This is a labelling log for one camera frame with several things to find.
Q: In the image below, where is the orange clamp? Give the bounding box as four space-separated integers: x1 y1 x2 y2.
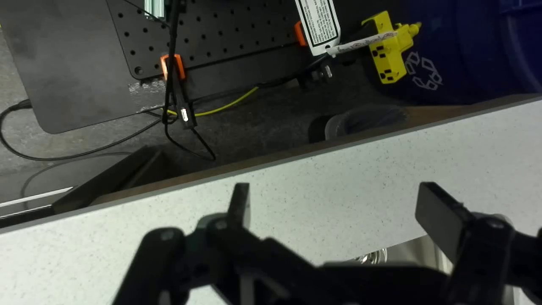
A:
159 55 186 80

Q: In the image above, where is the blue recycling bin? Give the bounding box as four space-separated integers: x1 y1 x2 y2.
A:
389 0 542 104

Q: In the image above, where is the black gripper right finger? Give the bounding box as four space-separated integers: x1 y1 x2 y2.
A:
415 182 542 305

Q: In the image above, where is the yellow green cable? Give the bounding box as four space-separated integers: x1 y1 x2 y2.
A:
162 84 262 121

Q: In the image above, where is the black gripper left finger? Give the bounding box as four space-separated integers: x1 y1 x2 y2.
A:
110 182 315 305

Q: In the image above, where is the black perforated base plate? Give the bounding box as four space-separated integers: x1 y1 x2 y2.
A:
105 0 301 80

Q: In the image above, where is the white labelled tag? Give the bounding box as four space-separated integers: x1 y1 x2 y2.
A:
293 0 340 57

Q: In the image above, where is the stainless steel sink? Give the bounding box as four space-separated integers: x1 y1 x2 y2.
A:
328 236 452 275

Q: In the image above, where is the black cable on floor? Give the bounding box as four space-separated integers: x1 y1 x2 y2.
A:
0 99 166 163

